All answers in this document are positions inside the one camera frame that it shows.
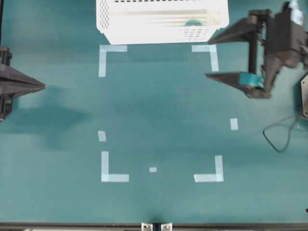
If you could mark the small white tape marker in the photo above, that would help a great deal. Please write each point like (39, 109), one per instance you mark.
(234, 124)

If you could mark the metal bracket left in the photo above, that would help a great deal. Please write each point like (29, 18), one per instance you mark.
(146, 227)

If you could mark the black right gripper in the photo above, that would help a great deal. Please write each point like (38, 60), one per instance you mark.
(285, 45)

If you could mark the metal bracket right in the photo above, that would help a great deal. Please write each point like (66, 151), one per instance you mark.
(166, 227)

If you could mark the grey metal base plate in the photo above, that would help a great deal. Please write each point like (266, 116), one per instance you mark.
(304, 96)

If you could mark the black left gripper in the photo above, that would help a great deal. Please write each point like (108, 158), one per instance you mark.
(9, 75)

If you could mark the teal tape roll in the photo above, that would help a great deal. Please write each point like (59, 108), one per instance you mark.
(193, 23)

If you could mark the white plastic lattice basket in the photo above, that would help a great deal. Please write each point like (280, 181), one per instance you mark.
(125, 22)

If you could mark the metal bracket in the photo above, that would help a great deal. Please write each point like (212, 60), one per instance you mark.
(146, 227)
(166, 227)

